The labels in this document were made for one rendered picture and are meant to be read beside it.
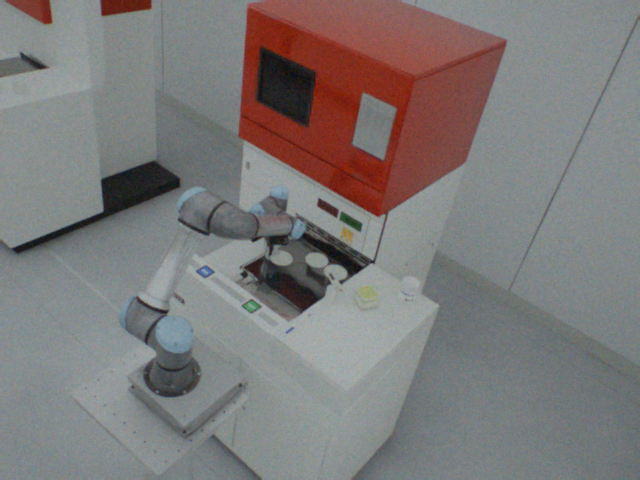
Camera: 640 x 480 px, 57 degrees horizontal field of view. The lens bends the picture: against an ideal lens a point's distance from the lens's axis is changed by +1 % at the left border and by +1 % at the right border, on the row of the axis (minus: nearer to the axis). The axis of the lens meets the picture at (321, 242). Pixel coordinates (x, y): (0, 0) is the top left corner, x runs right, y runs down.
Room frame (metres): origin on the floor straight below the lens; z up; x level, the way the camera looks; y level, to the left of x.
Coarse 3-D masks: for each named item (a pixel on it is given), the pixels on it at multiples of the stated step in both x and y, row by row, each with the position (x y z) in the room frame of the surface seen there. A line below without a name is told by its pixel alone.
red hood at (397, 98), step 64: (320, 0) 2.62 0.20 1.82; (384, 0) 2.82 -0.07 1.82; (256, 64) 2.34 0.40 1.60; (320, 64) 2.16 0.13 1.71; (384, 64) 2.02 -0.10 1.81; (448, 64) 2.14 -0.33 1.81; (256, 128) 2.32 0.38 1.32; (320, 128) 2.13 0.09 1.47; (384, 128) 1.97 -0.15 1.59; (448, 128) 2.29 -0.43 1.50; (384, 192) 1.95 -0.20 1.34
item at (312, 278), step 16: (304, 240) 2.13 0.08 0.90; (304, 256) 2.02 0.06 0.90; (256, 272) 1.85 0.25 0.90; (272, 272) 1.87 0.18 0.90; (288, 272) 1.89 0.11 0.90; (304, 272) 1.91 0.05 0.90; (320, 272) 1.93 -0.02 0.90; (352, 272) 1.97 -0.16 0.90; (288, 288) 1.79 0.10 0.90; (304, 288) 1.81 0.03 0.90; (320, 288) 1.83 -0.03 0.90; (304, 304) 1.71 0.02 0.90
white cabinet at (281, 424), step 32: (192, 320) 1.69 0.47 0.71; (224, 352) 1.58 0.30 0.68; (256, 352) 1.50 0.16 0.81; (416, 352) 1.73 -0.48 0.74; (256, 384) 1.48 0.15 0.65; (288, 384) 1.40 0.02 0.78; (384, 384) 1.53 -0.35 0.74; (256, 416) 1.47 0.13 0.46; (288, 416) 1.38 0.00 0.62; (320, 416) 1.31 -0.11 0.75; (352, 416) 1.35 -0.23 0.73; (384, 416) 1.63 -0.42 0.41; (256, 448) 1.46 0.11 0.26; (288, 448) 1.37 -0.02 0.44; (320, 448) 1.29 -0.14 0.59; (352, 448) 1.43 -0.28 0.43
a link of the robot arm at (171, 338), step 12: (156, 324) 1.28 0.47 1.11; (168, 324) 1.28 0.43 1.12; (180, 324) 1.29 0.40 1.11; (156, 336) 1.23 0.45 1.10; (168, 336) 1.23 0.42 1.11; (180, 336) 1.24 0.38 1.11; (192, 336) 1.27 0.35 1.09; (156, 348) 1.23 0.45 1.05; (168, 348) 1.21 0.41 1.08; (180, 348) 1.22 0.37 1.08; (156, 360) 1.23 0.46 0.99; (168, 360) 1.21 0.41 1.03; (180, 360) 1.22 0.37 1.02
